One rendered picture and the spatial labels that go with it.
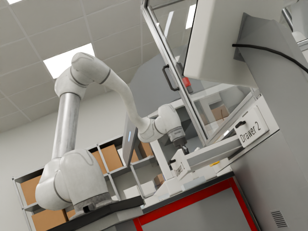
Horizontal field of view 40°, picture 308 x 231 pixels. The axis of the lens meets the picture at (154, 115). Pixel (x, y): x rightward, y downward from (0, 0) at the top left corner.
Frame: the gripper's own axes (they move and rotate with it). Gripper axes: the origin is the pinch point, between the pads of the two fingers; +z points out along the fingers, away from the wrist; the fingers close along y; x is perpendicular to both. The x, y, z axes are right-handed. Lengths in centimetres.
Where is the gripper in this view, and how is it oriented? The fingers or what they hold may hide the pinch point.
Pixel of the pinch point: (193, 173)
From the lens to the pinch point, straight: 236.3
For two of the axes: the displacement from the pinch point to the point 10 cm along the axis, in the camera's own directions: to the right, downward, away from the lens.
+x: 9.2, -3.5, 1.8
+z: 3.8, 8.9, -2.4
